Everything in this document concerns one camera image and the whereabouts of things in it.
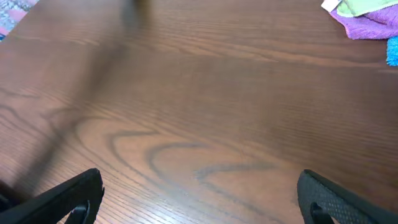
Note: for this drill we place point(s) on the blue cloth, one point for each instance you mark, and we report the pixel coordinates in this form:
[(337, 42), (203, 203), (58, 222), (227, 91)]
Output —
[(392, 51)]

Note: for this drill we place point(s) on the green cloth on pile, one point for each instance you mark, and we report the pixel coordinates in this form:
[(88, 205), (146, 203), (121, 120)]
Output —
[(355, 8)]

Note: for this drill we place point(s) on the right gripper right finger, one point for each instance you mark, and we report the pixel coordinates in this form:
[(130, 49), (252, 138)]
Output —
[(323, 201)]

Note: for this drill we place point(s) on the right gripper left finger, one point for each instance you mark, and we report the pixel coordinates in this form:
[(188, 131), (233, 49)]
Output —
[(77, 199)]

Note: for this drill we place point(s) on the purple cloth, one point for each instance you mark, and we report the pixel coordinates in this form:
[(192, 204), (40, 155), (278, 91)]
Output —
[(381, 24)]

